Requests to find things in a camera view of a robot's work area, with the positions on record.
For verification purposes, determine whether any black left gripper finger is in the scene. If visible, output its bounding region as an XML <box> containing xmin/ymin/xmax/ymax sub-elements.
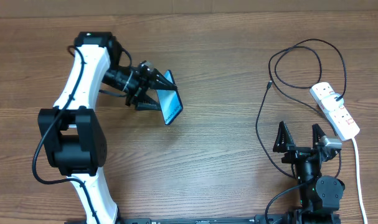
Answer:
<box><xmin>149</xmin><ymin>68</ymin><xmax>177</xmax><ymax>91</ymax></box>
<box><xmin>135</xmin><ymin>94</ymin><xmax>161</xmax><ymax>111</ymax></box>

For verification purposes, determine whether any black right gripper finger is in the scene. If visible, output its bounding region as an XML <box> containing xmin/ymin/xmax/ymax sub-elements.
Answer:
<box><xmin>273</xmin><ymin>121</ymin><xmax>295</xmax><ymax>152</ymax></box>
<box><xmin>312</xmin><ymin>124</ymin><xmax>325</xmax><ymax>148</ymax></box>

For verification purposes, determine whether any blue Galaxy smartphone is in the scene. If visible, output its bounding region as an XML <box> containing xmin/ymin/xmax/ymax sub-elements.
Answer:
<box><xmin>156</xmin><ymin>70</ymin><xmax>183</xmax><ymax>125</ymax></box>

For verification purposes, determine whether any black USB charging cable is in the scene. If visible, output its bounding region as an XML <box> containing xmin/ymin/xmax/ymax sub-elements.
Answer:
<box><xmin>255</xmin><ymin>38</ymin><xmax>347</xmax><ymax>179</ymax></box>

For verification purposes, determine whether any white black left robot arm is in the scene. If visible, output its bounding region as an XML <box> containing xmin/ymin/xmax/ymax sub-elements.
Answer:
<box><xmin>37</xmin><ymin>32</ymin><xmax>183</xmax><ymax>223</ymax></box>

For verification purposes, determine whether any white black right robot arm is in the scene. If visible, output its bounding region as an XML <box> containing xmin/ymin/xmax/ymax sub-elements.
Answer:
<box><xmin>264</xmin><ymin>121</ymin><xmax>345</xmax><ymax>224</ymax></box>

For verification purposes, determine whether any white charger plug adapter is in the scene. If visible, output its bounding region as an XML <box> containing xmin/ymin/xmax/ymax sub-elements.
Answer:
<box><xmin>318</xmin><ymin>93</ymin><xmax>344</xmax><ymax>114</ymax></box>

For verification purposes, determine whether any white power strip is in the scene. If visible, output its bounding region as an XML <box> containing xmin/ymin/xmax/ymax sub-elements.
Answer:
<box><xmin>309</xmin><ymin>82</ymin><xmax>360</xmax><ymax>141</ymax></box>

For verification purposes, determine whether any white power strip cord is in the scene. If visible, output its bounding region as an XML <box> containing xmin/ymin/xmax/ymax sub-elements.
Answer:
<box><xmin>351</xmin><ymin>137</ymin><xmax>368</xmax><ymax>224</ymax></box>

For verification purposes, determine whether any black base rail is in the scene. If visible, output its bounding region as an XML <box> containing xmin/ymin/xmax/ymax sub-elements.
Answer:
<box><xmin>64</xmin><ymin>213</ymin><xmax>342</xmax><ymax>224</ymax></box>

